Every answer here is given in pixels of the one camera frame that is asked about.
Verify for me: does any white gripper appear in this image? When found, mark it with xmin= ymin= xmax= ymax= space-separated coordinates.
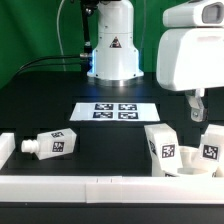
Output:
xmin=156 ymin=28 xmax=224 ymax=121

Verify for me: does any white marker sheet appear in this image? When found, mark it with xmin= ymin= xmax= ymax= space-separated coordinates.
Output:
xmin=70 ymin=102 xmax=160 ymax=122

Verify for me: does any white front fence bar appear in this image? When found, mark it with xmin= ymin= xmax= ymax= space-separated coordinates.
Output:
xmin=0 ymin=175 xmax=224 ymax=204

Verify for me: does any white fence bar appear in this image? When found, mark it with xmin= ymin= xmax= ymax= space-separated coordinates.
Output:
xmin=0 ymin=133 xmax=15 ymax=169
xmin=0 ymin=175 xmax=224 ymax=204

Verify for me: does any white left fence bar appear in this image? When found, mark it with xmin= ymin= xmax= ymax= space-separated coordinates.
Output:
xmin=0 ymin=133 xmax=15 ymax=169

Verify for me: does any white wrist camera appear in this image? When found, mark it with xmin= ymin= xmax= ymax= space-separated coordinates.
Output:
xmin=163 ymin=0 xmax=224 ymax=27

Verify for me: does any grey thin cable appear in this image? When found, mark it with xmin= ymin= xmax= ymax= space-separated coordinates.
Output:
xmin=55 ymin=0 xmax=68 ymax=72

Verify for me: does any black cable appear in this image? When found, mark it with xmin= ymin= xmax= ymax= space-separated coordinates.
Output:
xmin=14 ymin=53 xmax=91 ymax=79

